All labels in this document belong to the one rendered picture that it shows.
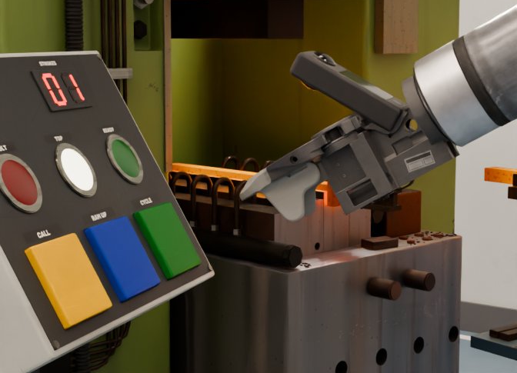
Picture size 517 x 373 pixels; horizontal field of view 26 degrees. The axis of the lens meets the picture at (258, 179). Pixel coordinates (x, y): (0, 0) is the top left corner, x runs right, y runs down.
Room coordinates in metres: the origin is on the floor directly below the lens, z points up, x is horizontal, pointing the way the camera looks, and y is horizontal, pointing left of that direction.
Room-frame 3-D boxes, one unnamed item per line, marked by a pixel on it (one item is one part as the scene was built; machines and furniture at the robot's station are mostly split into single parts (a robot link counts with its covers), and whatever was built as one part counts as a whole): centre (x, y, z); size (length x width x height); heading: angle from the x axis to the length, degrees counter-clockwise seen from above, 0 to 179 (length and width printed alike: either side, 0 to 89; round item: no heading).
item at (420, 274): (1.56, -0.23, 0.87); 0.04 x 0.03 x 0.03; 44
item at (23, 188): (0.97, 0.21, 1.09); 0.05 x 0.03 x 0.04; 134
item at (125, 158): (1.15, 0.14, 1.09); 0.05 x 0.03 x 0.04; 134
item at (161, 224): (1.14, 0.10, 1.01); 0.07 x 0.05 x 0.07; 159
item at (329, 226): (1.69, 0.05, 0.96); 0.42 x 0.20 x 0.09; 44
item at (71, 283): (0.95, 0.17, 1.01); 0.07 x 0.05 x 0.07; 159
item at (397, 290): (1.51, -0.17, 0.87); 0.04 x 0.03 x 0.03; 44
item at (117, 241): (1.04, 0.13, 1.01); 0.07 x 0.05 x 0.07; 159
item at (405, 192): (1.71, -0.18, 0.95); 0.12 x 0.09 x 0.07; 44
